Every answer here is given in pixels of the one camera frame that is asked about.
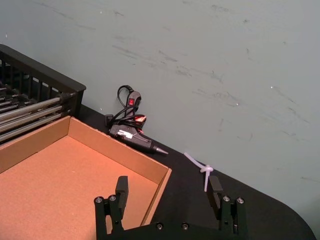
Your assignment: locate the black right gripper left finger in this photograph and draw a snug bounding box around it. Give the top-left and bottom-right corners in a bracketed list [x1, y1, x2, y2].
[94, 175, 129, 235]

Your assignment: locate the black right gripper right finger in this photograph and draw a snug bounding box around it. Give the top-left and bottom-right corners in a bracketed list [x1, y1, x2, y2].
[206, 175, 249, 236]

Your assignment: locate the black table cloth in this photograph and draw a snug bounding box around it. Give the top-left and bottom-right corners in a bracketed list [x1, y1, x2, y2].
[79, 104, 316, 240]

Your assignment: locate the shallow brown cardboard tray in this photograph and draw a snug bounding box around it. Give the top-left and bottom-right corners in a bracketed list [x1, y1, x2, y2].
[0, 116, 173, 240]

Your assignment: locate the black rack with steel bars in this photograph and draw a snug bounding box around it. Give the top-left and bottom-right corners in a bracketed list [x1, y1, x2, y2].
[0, 44, 87, 146]

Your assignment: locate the black corded glue gun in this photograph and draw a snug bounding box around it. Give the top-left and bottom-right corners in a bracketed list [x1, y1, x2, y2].
[105, 84, 169, 155]

